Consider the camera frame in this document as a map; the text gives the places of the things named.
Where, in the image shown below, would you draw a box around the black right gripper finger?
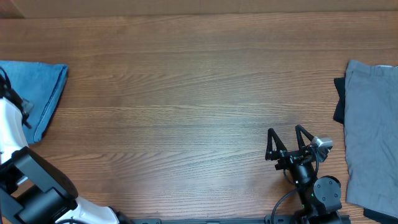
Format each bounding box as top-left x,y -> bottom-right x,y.
266,128 -> 287,153
294,124 -> 315,150

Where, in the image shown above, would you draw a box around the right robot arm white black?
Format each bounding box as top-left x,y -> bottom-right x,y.
264,124 -> 351,224

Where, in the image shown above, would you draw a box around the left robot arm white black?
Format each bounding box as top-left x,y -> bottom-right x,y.
1,72 -> 132,224

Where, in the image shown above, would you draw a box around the grey folded garment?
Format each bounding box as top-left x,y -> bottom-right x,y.
344,60 -> 397,217

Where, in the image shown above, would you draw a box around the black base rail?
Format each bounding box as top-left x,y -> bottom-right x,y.
131,215 -> 351,224

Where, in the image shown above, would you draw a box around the light blue denim jeans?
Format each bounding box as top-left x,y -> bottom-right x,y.
1,60 -> 68,144

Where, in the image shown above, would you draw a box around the black garment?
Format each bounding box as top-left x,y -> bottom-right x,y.
333,77 -> 345,124

